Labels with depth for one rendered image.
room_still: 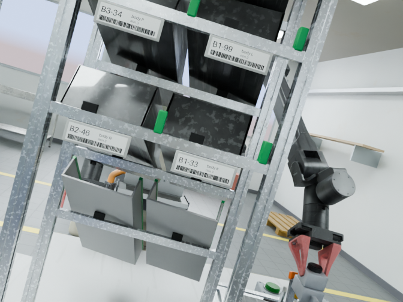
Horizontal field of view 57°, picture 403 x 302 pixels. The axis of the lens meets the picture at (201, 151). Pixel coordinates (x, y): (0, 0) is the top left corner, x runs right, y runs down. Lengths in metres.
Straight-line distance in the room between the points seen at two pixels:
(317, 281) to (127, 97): 0.51
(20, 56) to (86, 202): 7.50
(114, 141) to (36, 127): 0.10
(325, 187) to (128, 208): 0.41
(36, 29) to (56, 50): 7.61
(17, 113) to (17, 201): 7.63
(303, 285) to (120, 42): 0.57
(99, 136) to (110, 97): 0.08
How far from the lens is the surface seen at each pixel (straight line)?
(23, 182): 0.55
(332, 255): 0.83
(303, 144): 0.91
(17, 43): 8.19
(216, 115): 0.57
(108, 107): 0.56
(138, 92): 0.57
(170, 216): 0.67
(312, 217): 0.84
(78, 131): 0.52
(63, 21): 0.54
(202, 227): 0.67
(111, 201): 0.67
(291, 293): 0.90
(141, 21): 0.51
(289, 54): 0.53
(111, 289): 1.04
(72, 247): 1.22
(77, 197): 0.71
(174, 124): 0.56
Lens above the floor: 1.35
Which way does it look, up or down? 5 degrees down
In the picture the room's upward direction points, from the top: 17 degrees clockwise
